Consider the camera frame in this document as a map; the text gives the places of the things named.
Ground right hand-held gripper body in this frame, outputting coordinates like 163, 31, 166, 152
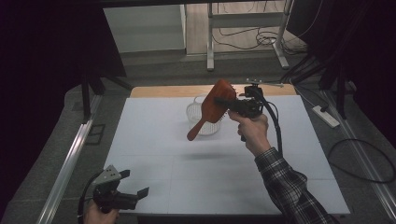
231, 77, 284, 119

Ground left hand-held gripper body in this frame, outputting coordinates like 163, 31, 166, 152
92, 164, 138, 215

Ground wooden hairbrush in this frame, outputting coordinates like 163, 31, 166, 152
186, 78, 238, 142

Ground white wire basket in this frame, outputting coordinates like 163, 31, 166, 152
186, 94, 222, 136

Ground person's left hand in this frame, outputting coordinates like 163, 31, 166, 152
83, 200, 120, 224

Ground person's right hand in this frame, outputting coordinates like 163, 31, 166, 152
228, 111, 273, 158

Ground white power strip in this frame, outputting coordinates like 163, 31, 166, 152
312, 105, 341, 129

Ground black stand legs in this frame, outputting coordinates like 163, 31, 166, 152
79, 60, 135, 123

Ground white cabinet panel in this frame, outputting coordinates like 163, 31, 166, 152
103, 4, 187, 54

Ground black curtain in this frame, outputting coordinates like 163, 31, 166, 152
286, 0, 396, 147
0, 0, 127, 216

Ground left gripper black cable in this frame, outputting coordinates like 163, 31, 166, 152
77, 172, 104, 224

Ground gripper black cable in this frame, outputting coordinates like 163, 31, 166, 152
255, 89, 284, 157
77, 172, 104, 224

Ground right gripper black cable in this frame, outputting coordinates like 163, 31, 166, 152
255, 89, 284, 157

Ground aluminium rail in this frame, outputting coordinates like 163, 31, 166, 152
36, 94, 105, 224
320, 90, 396, 220

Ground tangle of floor cables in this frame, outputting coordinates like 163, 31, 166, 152
213, 27, 302, 54

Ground white metal stand frame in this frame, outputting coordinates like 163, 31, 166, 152
206, 0, 294, 72

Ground black floor cable loop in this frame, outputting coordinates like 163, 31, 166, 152
326, 138, 396, 185

